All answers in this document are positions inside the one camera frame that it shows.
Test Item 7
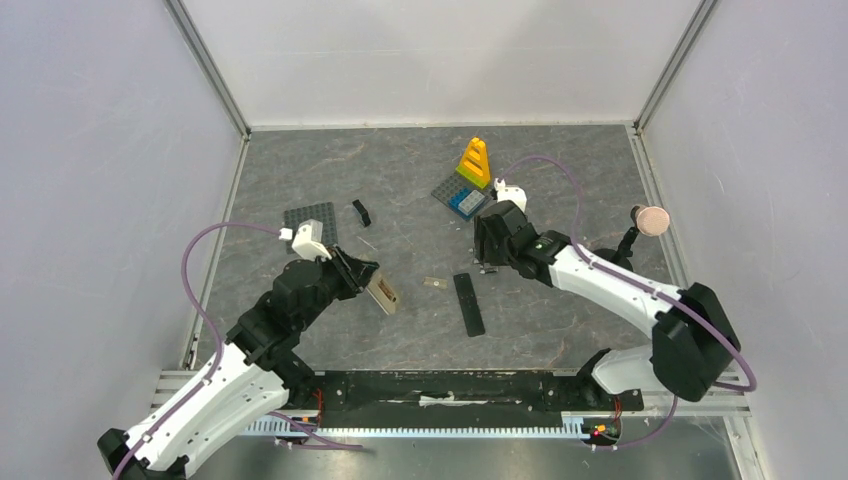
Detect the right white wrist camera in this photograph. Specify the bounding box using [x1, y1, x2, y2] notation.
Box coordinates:
[494, 179, 527, 213]

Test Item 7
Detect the small black plastic piece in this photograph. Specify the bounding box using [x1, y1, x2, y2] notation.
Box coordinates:
[352, 199, 372, 228]

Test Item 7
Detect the white slotted cable duct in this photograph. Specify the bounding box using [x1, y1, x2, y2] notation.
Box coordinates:
[241, 415, 591, 440]

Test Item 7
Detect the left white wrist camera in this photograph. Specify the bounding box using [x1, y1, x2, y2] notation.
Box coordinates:
[291, 219, 331, 261]

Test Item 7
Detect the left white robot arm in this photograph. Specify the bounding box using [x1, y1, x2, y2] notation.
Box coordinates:
[97, 247, 379, 479]

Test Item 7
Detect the black slim remote control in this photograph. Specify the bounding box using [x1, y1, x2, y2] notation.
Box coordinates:
[453, 273, 486, 338]

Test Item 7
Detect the grey blue lego plate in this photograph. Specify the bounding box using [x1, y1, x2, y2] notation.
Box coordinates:
[431, 172, 494, 221]

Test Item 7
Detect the black microphone stand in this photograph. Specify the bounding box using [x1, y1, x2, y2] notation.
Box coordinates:
[593, 226, 640, 272]

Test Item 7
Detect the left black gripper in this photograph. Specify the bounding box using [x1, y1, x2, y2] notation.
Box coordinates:
[296, 243, 379, 331]

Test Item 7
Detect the beige foam microphone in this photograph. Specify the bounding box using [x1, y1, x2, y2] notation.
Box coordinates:
[630, 205, 671, 237]

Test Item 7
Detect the yellow green lego tower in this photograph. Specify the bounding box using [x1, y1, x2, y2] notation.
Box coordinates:
[456, 137, 492, 189]

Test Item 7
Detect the purple cable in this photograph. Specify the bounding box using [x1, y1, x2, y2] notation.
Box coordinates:
[109, 221, 366, 480]
[498, 155, 759, 452]

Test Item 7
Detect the dark grey lego baseplate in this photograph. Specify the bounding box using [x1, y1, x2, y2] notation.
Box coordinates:
[284, 201, 339, 255]

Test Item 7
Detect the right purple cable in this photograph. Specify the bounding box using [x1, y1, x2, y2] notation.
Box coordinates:
[498, 155, 759, 452]

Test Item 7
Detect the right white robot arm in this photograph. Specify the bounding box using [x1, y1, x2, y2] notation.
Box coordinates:
[474, 201, 740, 408]

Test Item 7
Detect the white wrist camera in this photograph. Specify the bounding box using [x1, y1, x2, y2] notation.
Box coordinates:
[291, 219, 331, 261]
[494, 179, 527, 213]

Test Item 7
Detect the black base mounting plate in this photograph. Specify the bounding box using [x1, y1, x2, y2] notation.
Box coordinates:
[284, 370, 644, 429]

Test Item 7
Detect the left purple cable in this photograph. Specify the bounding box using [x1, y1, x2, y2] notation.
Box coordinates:
[109, 221, 366, 480]

